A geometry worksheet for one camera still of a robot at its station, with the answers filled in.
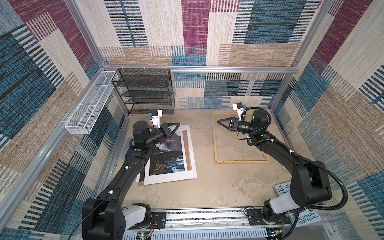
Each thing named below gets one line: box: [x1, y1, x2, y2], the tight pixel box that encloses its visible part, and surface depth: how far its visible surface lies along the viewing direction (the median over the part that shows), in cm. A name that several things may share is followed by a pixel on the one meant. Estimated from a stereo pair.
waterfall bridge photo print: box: [149, 130, 185, 176], surface depth 96 cm
